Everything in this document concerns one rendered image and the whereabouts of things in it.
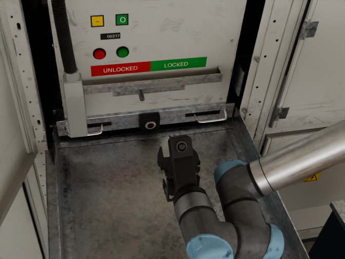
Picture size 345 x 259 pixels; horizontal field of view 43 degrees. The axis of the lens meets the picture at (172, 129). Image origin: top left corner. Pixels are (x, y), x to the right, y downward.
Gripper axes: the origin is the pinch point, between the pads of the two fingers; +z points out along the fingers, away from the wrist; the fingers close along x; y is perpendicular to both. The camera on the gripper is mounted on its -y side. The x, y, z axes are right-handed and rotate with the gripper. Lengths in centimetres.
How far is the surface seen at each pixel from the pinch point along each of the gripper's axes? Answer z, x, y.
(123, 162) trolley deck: 16.9, -9.3, 20.1
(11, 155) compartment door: 16.5, -38.9, 12.8
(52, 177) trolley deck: 14.8, -29.4, 20.4
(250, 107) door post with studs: 23.5, 31.0, 10.5
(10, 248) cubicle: 31, -49, 65
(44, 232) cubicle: 32, -37, 61
